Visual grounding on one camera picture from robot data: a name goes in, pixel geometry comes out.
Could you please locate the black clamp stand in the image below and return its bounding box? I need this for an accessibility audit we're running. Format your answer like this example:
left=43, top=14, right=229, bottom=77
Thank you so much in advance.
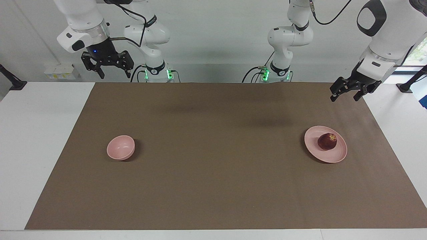
left=0, top=64, right=27, bottom=91
left=396, top=65, right=427, bottom=93

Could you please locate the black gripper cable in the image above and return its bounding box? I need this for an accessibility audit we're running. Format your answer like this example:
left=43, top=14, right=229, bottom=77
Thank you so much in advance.
left=310, top=0, right=353, bottom=26
left=103, top=0, right=149, bottom=48

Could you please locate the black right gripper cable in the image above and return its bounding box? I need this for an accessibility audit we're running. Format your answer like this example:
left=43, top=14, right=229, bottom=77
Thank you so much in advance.
left=103, top=0, right=149, bottom=48

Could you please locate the white wall socket strip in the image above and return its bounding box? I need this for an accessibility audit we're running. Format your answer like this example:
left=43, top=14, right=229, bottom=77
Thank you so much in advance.
left=44, top=64, right=80, bottom=80

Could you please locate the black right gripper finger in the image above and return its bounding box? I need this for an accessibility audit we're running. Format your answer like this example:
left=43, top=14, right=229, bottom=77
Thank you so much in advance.
left=117, top=51, right=134, bottom=79
left=81, top=53, right=105, bottom=79

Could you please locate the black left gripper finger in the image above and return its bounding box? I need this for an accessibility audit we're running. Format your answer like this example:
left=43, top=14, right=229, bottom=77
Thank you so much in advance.
left=354, top=86, right=371, bottom=101
left=330, top=77, right=352, bottom=102

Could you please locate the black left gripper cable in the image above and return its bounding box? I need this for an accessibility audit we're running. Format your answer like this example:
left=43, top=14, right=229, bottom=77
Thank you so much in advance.
left=310, top=0, right=353, bottom=26

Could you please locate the pink plate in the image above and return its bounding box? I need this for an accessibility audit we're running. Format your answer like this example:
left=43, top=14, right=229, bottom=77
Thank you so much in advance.
left=304, top=126, right=348, bottom=163

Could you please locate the pink bowl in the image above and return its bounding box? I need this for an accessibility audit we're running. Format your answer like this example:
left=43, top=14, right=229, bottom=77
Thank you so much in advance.
left=107, top=135, right=135, bottom=161

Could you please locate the dark red apple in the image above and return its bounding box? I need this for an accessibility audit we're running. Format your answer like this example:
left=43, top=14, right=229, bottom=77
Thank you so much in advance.
left=318, top=133, right=337, bottom=151

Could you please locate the black base cable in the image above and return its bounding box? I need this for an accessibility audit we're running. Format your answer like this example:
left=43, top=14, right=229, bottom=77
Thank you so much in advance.
left=130, top=65, right=147, bottom=83
left=242, top=52, right=276, bottom=83

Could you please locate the brown table mat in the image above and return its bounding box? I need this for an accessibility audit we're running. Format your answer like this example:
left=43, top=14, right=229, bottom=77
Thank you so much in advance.
left=25, top=82, right=427, bottom=230

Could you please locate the window with green view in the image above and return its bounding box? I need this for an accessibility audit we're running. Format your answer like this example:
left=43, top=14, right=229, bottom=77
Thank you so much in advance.
left=393, top=33, right=427, bottom=72

